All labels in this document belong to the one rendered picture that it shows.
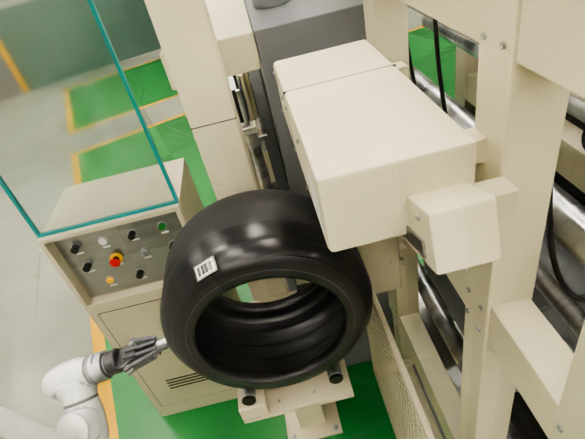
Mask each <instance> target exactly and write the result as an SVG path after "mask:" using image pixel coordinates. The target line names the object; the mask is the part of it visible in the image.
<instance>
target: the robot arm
mask: <svg viewBox="0 0 585 439"><path fill-rule="evenodd" d="M130 341H131V342H130V343H129V344H128V345H126V346H124V347H123V348H114V349H112V350H109V351H105V350H103V351H100V352H97V353H95V354H92V355H88V356H84V357H77V358H73V359H70V360H68V361H65V362H63V363H61V364H59V365H57V366H56V367H54V368H52V369H51V370H49V371H48V372H47V373H46V374H45V375H44V377H43V379H42V383H41V388H42V391H43V393H44V395H45V396H47V397H49V398H51V399H55V400H59V401H60V402H61V404H62V406H63V409H64V415H63V417H62V418H61V420H60V421H59V423H58V425H57V428H56V429H53V428H50V427H47V426H45V425H43V424H41V423H39V422H36V421H33V420H31V419H30V418H28V417H25V416H23V415H20V414H18V413H16V412H14V411H12V410H9V409H7V408H4V407H0V437H3V438H6V439H109V426H108V422H107V418H106V414H105V411H104V406H103V403H102V402H101V400H100V398H99V395H98V383H100V382H104V381H106V380H109V379H111V378H112V376H114V375H116V374H119V373H122V372H123V371H124V372H125V373H126V374H127V375H131V374H132V373H133V372H135V371H136V370H138V369H139V368H142V367H143V366H144V365H146V364H148V363H150V362H152V361H154V360H156V359H157V358H158V354H159V355H161V353H162V352H161V351H164V350H166V349H168V348H169V346H168V344H167V342H166V340H165V337H164V338H161V339H159V338H158V337H157V336H156V335H151V336H146V337H140V338H133V337H131V338H130Z"/></svg>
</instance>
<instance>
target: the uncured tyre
mask: <svg viewBox="0 0 585 439"><path fill-rule="evenodd" d="M212 256H214V259H215V262H216V265H217V268H218V270H216V271H215V272H213V273H212V274H209V275H208V276H206V277H204V279H202V280H200V281H197V278H196V274H195V271H194V267H195V266H197V265H198V264H200V263H201V262H203V261H205V260H207V259H208V258H210V257H212ZM270 278H293V279H299V280H306V281H310V282H309V283H308V284H307V285H306V286H305V287H303V288H302V289H300V290H299V291H298V292H297V293H295V294H292V295H290V296H288V297H285V298H283V299H280V300H277V301H270V302H263V303H248V302H242V301H235V300H232V299H229V298H227V297H225V296H224V295H222V294H224V293H225V292H227V291H229V290H231V289H233V288H235V287H238V286H240V285H243V284H246V283H248V282H251V281H255V280H263V279H270ZM372 309H373V290H372V284H371V281H370V278H369V275H368V273H367V270H366V267H365V265H364V263H363V260H362V259H361V256H360V253H359V250H358V248H357V247H352V248H348V249H345V250H341V251H338V252H331V251H330V249H329V248H328V247H327V244H326V240H325V237H324V234H323V232H322V229H321V225H320V223H319V218H318V215H317V213H316V210H315V207H314V204H313V200H312V198H310V197H307V196H305V195H303V194H299V193H296V192H288V191H283V190H271V189H266V190H253V191H248V192H240V193H236V194H233V195H231V196H228V197H225V198H223V199H220V200H218V201H215V202H214V203H212V204H210V205H209V206H207V207H205V208H204V209H202V210H201V211H199V212H198V213H197V214H195V215H194V216H193V217H192V218H191V219H190V220H189V221H188V222H187V223H186V224H185V225H184V227H183V228H182V229H181V231H180V232H179V234H178V236H177V237H176V239H175V240H174V241H173V243H172V245H171V248H170V251H169V253H168V256H167V259H166V264H165V277H164V283H163V290H162V296H161V303H160V321H161V326H162V329H163V332H164V336H165V340H166V342H167V344H168V346H169V348H170V349H171V351H172V352H173V353H174V354H175V355H176V356H177V357H178V358H179V359H180V360H181V361H182V362H183V363H184V364H185V365H186V366H187V367H188V368H190V369H192V370H193V371H195V372H196V373H198V374H199V375H202V376H203V377H204V378H206V379H208V380H210V381H213V382H216V383H219V384H222V385H226V386H229V387H233V388H246V389H268V388H281V387H285V386H289V385H293V384H296V383H299V382H303V381H306V380H309V379H311V378H313V377H315V376H317V375H320V374H322V373H323V372H325V371H327V370H328V369H329V368H331V367H333V366H334V365H335V364H337V363H338V362H339V361H341V360H342V359H343V358H344V357H345V356H346V355H347V354H348V353H349V352H350V351H351V349H352V348H353V347H354V345H355V344H356V343H357V342H358V340H359V339H360V337H361V336H362V335H363V334H364V332H365V330H366V327H367V325H368V323H369V321H370V318H371V314H372Z"/></svg>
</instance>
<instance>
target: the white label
mask: <svg viewBox="0 0 585 439"><path fill-rule="evenodd" d="M216 270H218V268H217V265H216V262H215V259H214V256H212V257H210V258H208V259H207V260H205V261H203V262H201V263H200V264H198V265H197V266H195V267H194V271H195V274H196V278H197V281H200V280H202V279H204V277H206V276H208V275H209V274H212V273H213V272H215V271H216Z"/></svg>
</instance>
